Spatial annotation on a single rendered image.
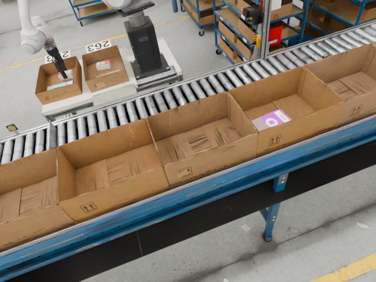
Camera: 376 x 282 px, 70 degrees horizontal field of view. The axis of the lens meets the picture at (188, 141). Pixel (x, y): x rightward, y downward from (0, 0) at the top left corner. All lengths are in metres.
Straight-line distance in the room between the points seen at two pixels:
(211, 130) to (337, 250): 1.18
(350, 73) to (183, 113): 0.93
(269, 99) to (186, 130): 0.45
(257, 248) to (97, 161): 1.18
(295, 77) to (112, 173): 0.98
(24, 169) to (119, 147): 0.41
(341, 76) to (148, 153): 1.08
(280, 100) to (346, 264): 1.11
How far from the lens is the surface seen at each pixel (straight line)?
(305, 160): 1.33
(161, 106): 1.70
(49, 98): 2.08
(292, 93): 1.50
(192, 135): 1.29
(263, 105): 1.43
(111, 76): 1.96
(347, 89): 1.60
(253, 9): 1.88
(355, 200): 2.26
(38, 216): 1.12
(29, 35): 1.95
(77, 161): 1.32
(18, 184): 1.43
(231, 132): 1.28
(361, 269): 2.05
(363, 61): 1.71
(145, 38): 1.90
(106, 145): 1.26
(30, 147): 1.85
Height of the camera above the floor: 1.83
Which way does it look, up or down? 48 degrees down
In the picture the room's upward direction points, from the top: 11 degrees counter-clockwise
